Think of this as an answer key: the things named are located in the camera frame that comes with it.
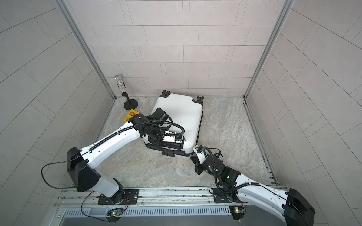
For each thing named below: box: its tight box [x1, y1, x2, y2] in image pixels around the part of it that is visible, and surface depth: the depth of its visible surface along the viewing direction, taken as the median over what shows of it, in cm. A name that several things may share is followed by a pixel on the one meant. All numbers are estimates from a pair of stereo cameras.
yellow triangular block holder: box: [123, 109, 140, 124], surface depth 107 cm
